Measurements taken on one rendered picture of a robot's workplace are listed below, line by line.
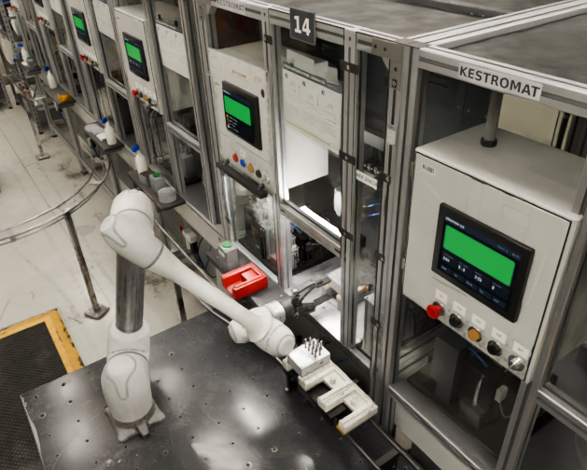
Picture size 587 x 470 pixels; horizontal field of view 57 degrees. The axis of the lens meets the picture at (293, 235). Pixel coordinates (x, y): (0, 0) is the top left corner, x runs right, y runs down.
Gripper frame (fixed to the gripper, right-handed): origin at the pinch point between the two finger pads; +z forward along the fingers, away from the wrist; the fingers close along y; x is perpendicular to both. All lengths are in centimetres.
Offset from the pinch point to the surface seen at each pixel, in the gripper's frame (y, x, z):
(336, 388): -12.2, -33.1, -19.5
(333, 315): -9.5, -5.7, 0.5
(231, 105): 65, 44, -10
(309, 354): -7.5, -18.5, -20.5
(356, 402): -11.9, -41.8, -18.0
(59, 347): -101, 148, -91
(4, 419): -101, 111, -129
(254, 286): -6.8, 25.5, -17.2
